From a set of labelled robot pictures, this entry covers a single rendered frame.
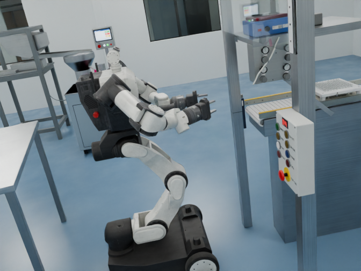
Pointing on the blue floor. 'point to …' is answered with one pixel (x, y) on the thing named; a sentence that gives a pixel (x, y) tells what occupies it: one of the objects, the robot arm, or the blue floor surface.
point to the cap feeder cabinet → (81, 121)
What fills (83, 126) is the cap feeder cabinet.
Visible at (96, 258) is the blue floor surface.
